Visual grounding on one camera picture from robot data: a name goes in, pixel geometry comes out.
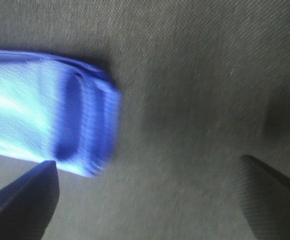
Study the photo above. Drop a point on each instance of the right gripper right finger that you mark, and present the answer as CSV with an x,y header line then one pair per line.
x,y
264,198

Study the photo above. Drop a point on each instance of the blue microfiber towel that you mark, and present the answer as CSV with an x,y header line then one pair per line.
x,y
57,108

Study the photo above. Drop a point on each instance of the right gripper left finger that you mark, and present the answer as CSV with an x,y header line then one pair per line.
x,y
27,205

